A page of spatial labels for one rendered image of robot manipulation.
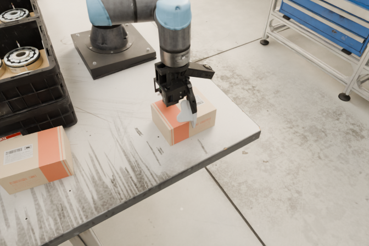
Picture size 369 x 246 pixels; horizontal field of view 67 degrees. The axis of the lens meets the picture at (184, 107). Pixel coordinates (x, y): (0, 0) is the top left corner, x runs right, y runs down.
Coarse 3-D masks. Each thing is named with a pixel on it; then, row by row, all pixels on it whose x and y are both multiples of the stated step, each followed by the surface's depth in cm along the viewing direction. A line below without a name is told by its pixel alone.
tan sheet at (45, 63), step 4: (40, 52) 93; (44, 52) 93; (44, 56) 92; (44, 60) 90; (4, 64) 89; (44, 64) 89; (48, 64) 89; (40, 68) 87; (4, 72) 86; (8, 72) 86; (4, 76) 84; (8, 76) 84
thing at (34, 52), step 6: (18, 48) 89; (24, 48) 90; (30, 48) 90; (36, 48) 89; (6, 54) 87; (12, 54) 87; (30, 54) 87; (36, 54) 87; (6, 60) 85; (12, 60) 85; (18, 60) 85; (24, 60) 85; (30, 60) 85
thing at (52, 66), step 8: (8, 24) 86; (16, 24) 87; (40, 24) 86; (40, 32) 83; (48, 48) 77; (48, 56) 77; (32, 72) 70; (40, 72) 70; (48, 72) 71; (56, 72) 73; (0, 80) 68; (8, 80) 68; (16, 80) 68; (24, 80) 69; (32, 80) 70; (0, 88) 68; (8, 88) 69
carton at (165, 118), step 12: (204, 96) 86; (156, 108) 83; (168, 108) 83; (180, 108) 83; (204, 108) 83; (156, 120) 85; (168, 120) 79; (204, 120) 83; (168, 132) 78; (180, 132) 80; (192, 132) 84
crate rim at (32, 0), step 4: (32, 0) 98; (32, 4) 96; (36, 4) 99; (32, 8) 94; (36, 8) 94; (36, 12) 92; (32, 16) 90; (36, 16) 90; (40, 16) 92; (16, 20) 88; (20, 20) 88; (0, 24) 86; (4, 24) 86
